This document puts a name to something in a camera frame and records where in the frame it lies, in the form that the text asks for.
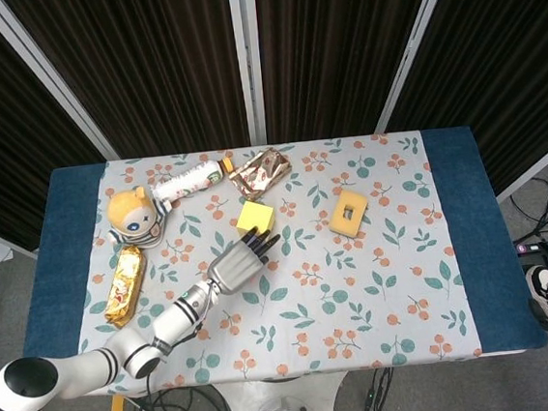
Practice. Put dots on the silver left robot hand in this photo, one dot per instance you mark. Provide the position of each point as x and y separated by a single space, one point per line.
236 267

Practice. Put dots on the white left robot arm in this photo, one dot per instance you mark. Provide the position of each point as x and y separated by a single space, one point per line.
169 322

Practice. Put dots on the large yellow foam cube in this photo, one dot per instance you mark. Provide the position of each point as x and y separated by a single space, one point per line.
254 216

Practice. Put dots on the black and white sneaker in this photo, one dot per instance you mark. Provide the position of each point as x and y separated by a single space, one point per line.
543 286

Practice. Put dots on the black power strip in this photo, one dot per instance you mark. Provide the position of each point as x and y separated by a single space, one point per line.
530 246

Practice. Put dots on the red brown foil snack wrapper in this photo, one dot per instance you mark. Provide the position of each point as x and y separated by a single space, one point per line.
261 172

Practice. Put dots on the white drink bottle orange cap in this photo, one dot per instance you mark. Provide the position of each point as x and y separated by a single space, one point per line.
184 182

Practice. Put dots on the gold foil snack package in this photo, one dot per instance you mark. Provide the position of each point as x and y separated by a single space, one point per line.
125 283

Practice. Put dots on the yellow plush doll striped shirt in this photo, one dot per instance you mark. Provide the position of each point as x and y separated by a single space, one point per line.
132 219

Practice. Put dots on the yellow sponge with square hole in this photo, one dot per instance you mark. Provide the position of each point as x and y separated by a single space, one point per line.
341 218

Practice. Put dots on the blue table cover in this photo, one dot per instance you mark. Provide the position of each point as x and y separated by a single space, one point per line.
481 244

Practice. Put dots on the floral fruit print tablecloth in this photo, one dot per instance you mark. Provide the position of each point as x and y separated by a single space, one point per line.
359 280

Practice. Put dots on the dark pleated partition panel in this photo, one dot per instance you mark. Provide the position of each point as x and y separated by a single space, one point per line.
144 72
6 144
337 53
508 71

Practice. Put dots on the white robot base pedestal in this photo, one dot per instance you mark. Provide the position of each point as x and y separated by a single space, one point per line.
283 404

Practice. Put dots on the white partition frame post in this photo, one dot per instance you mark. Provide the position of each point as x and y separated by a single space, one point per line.
414 46
48 76
247 72

